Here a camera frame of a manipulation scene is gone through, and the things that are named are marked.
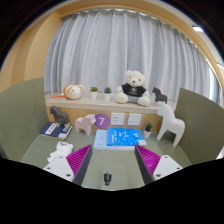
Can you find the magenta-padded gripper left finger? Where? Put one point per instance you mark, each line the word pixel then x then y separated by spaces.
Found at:
pixel 63 166

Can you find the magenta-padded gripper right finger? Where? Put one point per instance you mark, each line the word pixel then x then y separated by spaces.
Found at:
pixel 161 166

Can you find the small black charger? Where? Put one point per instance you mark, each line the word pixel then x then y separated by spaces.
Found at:
pixel 107 178

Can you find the white bear-shaped power strip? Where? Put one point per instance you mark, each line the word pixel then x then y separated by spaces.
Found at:
pixel 63 148

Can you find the small potted plant white pot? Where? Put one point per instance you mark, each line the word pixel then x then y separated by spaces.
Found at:
pixel 107 96
pixel 147 133
pixel 94 95

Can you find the navy blue book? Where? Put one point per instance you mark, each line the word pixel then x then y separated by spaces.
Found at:
pixel 50 130

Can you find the large white wooden horse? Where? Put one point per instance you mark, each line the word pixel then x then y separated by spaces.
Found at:
pixel 170 123

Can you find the light blue book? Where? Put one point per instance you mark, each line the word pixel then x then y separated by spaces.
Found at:
pixel 100 140

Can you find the pink wooden horse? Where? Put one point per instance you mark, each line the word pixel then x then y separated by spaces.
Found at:
pixel 83 124

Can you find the bright blue book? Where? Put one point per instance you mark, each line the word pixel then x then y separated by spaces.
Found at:
pixel 125 136

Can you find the dark grey wooden horse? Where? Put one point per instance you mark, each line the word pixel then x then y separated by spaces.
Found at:
pixel 59 116

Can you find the olive green partition panel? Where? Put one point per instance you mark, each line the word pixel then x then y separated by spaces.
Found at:
pixel 20 116
pixel 203 130

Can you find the purple round number disc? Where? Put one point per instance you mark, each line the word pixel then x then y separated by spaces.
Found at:
pixel 102 121

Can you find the small dark horse figure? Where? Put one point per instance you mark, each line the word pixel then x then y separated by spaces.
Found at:
pixel 159 96

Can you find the beige window ledge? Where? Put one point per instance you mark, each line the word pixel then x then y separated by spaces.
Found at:
pixel 100 106

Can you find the cream and orange plush toy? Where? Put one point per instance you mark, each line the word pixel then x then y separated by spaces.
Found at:
pixel 74 91

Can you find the cream teddy bear black shirt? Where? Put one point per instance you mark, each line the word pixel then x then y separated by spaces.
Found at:
pixel 133 80

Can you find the grey pleated curtain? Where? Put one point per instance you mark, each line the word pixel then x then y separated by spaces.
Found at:
pixel 110 50

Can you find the ceiling light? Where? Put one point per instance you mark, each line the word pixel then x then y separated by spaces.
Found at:
pixel 197 29

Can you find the white wall socket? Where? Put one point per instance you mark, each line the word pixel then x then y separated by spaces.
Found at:
pixel 134 119
pixel 117 119

